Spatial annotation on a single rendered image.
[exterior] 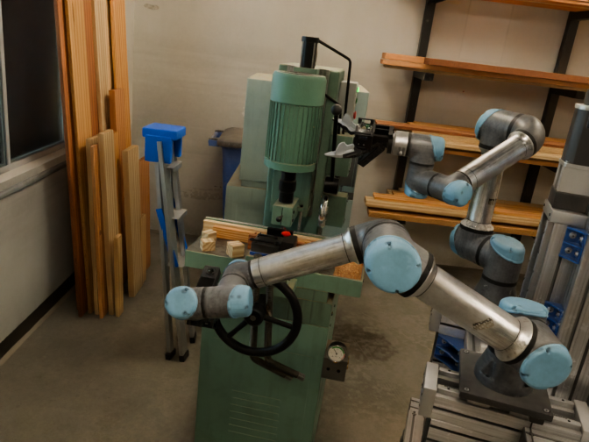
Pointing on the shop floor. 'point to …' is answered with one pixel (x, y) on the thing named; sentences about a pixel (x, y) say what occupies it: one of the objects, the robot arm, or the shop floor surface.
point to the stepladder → (169, 220)
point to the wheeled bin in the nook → (230, 151)
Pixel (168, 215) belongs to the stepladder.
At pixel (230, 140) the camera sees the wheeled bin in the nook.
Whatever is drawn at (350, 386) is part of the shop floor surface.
